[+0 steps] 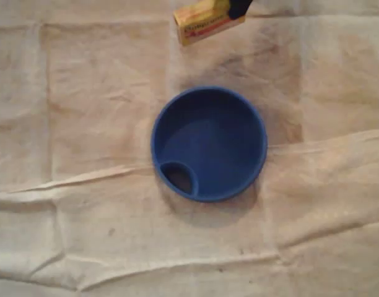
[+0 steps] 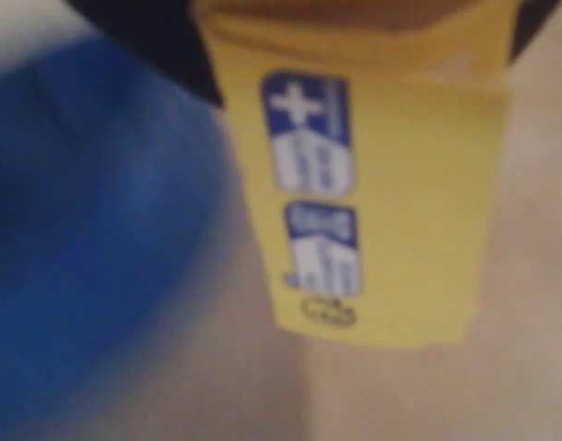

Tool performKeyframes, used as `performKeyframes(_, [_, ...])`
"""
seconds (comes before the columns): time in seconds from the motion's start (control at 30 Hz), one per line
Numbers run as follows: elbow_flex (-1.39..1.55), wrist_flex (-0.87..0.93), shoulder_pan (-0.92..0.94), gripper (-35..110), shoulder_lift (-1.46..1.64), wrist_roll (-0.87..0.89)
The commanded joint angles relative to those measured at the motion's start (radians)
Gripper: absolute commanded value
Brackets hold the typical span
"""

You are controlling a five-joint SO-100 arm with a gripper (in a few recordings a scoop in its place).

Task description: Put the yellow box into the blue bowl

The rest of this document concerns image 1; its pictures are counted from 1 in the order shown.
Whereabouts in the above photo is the yellow cardboard box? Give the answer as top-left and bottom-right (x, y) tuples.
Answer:
(173, 0), (246, 47)

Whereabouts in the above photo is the blue round bowl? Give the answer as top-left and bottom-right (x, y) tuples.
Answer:
(150, 85), (268, 204)

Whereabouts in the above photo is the white wrinkled cloth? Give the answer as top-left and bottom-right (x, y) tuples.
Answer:
(0, 0), (379, 297)

